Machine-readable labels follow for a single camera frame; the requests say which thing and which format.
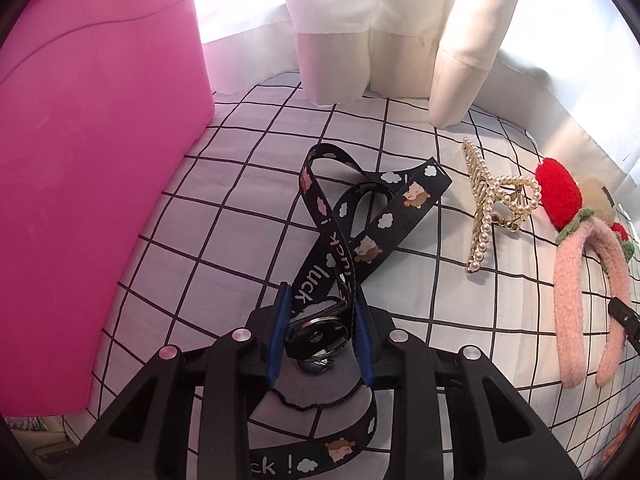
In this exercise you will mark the white black-grid tablecloth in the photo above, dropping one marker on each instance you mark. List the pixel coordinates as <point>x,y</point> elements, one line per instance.
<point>225,240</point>

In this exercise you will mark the pink plastic bin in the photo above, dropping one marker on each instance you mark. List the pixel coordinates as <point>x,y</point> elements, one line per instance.
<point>100,160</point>

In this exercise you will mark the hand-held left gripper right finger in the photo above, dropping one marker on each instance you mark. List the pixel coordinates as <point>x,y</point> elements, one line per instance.
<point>362,340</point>

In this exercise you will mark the pink fuzzy headband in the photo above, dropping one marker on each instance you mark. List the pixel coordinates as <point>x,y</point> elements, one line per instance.
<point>570,285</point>

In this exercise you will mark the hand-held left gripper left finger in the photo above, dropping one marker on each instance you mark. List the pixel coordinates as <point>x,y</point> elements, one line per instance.
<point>280,325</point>

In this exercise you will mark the white curtain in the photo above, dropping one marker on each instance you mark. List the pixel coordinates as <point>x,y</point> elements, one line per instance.
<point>400,10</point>

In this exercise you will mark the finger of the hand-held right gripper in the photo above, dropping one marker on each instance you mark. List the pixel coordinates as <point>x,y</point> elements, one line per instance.
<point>625,320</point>

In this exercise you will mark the pearl hair claw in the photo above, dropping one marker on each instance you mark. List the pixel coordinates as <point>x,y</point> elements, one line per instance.
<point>482,210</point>

